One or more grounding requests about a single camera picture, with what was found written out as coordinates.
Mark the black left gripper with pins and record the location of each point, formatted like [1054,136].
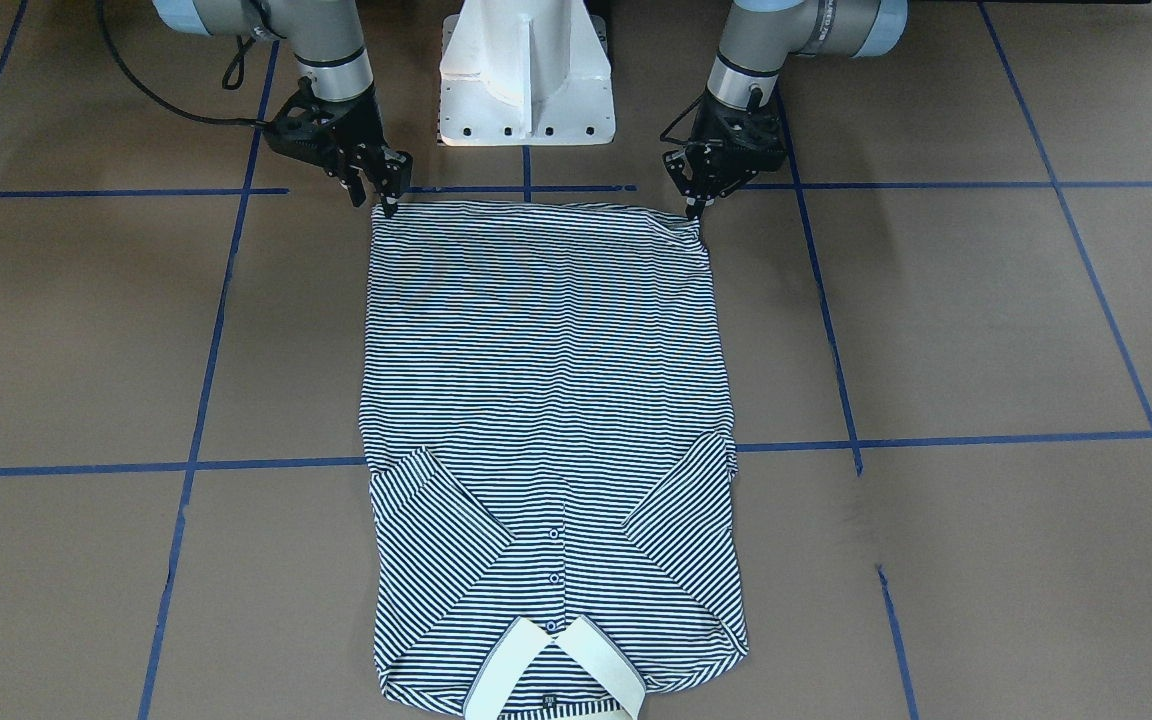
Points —
[748,133]

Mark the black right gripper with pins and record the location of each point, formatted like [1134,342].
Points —
[357,122]

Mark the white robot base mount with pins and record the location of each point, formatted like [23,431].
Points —
[517,73]

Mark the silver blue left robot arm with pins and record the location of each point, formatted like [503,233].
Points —
[760,36]

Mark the blue white striped polo shirt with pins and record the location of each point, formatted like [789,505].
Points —
[548,426]

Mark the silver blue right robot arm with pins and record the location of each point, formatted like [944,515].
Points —
[326,38]

